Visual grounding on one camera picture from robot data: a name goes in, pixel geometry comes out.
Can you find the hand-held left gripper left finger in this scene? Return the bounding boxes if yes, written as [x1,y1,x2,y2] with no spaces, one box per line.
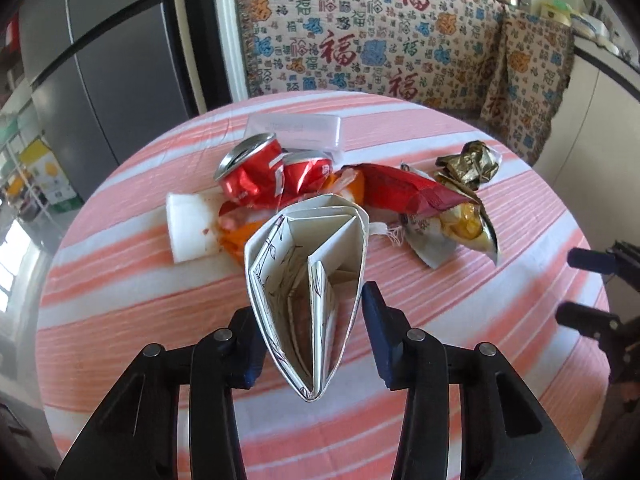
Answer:
[55,306,267,480]

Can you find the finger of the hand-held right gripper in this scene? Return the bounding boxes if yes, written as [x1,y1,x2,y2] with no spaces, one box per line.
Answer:
[567,247,621,276]
[555,302,626,343]

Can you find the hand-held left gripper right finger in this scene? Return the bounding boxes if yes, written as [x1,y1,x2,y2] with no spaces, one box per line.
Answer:
[361,281,583,480]

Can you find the white paper box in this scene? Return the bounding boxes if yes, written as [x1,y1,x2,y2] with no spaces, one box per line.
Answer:
[244,192,371,403]

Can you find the orange snack wrapper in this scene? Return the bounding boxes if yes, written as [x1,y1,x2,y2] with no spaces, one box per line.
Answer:
[217,167,365,265]

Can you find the round table pink striped cloth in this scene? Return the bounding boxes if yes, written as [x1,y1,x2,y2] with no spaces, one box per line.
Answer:
[34,91,613,480]

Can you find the white counter cabinet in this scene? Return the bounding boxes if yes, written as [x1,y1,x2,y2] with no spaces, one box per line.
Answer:
[530,35,640,261]

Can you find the white yellow snack packet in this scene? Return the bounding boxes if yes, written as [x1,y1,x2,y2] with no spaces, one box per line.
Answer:
[400,195,501,268]

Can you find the dark red snack packet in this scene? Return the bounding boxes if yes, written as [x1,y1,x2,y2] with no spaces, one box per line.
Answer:
[357,162,483,221]

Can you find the white stained paper napkin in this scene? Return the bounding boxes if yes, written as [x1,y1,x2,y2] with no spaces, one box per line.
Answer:
[166,191,223,263]

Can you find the crumpled gold wrapper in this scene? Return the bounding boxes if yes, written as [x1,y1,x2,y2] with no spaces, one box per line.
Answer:
[434,140,503,192]

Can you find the crushed red can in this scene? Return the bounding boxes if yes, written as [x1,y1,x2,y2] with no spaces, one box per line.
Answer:
[214,131,335,208]

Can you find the small printed cloth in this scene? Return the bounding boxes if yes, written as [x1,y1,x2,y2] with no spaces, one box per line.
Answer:
[480,7,576,166]

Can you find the clear plastic box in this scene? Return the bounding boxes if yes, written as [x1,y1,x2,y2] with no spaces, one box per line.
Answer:
[247,112,347,153]

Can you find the dishes on counter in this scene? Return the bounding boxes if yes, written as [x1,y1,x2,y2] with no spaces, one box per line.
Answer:
[570,12,626,56]

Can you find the white utensil holder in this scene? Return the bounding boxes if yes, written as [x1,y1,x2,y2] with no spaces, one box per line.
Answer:
[582,0,616,27]

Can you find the green yellow packages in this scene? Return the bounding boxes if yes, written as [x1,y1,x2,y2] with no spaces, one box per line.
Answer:
[537,0,573,24]

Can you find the yellow cardboard box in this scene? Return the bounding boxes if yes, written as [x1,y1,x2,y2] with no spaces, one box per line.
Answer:
[20,140,83,211]

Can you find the large printed cloth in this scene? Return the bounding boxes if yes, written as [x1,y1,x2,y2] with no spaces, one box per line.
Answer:
[230,0,508,113]

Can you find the green white shelf rack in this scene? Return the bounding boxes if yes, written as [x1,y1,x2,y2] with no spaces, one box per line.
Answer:
[0,110,41,221]

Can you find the grey refrigerator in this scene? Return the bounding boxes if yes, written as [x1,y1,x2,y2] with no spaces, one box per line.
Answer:
[20,0,201,176]

